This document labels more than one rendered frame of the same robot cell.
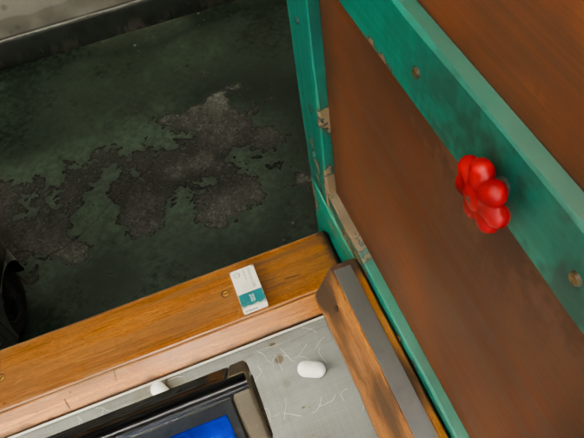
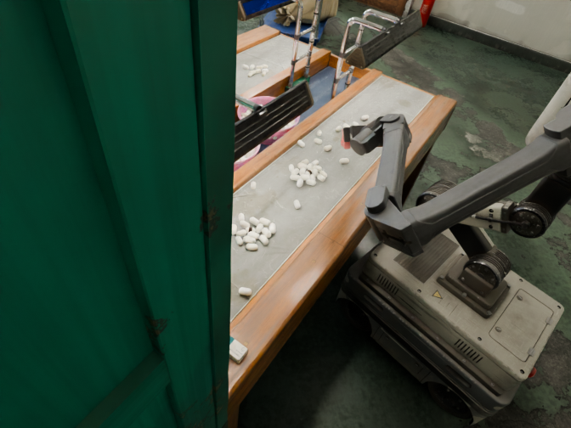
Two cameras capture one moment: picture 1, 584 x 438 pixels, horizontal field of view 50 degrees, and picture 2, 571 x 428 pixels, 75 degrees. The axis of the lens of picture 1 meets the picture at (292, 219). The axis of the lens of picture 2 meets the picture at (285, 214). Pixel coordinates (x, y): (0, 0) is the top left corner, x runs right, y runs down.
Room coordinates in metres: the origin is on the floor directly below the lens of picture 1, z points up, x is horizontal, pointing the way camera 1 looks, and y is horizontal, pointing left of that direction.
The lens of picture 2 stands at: (0.72, -0.17, 1.64)
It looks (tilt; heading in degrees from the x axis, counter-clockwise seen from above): 46 degrees down; 129
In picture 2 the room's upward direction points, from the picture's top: 10 degrees clockwise
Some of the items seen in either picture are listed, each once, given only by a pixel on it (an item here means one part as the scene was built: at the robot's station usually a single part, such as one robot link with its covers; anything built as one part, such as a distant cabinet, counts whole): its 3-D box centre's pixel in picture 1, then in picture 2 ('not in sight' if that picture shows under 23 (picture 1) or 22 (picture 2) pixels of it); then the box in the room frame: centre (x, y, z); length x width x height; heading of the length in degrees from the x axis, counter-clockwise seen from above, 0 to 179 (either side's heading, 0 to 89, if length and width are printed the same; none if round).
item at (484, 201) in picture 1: (487, 193); not in sight; (0.19, -0.10, 1.24); 0.04 x 0.02 x 0.04; 11
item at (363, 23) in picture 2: not in sight; (362, 69); (-0.16, 1.29, 0.90); 0.20 x 0.19 x 0.45; 101
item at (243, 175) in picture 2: not in sight; (283, 152); (-0.09, 0.76, 0.71); 1.81 x 0.05 x 0.11; 101
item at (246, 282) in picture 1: (248, 288); (233, 348); (0.44, 0.08, 0.77); 0.06 x 0.04 x 0.02; 11
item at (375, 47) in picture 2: not in sight; (389, 35); (-0.08, 1.30, 1.08); 0.62 x 0.08 x 0.07; 101
